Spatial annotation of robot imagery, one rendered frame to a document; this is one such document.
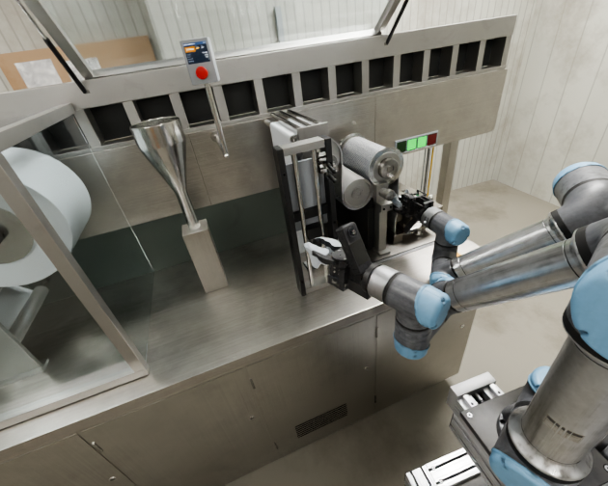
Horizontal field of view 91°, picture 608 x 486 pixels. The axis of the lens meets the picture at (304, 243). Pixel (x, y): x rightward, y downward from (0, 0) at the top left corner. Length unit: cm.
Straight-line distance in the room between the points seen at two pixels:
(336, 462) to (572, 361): 138
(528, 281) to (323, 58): 106
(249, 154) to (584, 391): 117
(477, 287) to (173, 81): 111
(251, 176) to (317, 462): 138
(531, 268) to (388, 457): 133
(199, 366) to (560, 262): 91
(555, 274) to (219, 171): 111
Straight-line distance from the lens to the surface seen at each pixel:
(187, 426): 127
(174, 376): 104
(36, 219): 80
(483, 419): 100
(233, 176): 132
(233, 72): 126
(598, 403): 57
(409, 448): 181
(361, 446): 180
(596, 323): 45
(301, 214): 94
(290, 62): 131
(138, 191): 133
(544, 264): 62
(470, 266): 97
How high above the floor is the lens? 167
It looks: 34 degrees down
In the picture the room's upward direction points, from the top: 8 degrees counter-clockwise
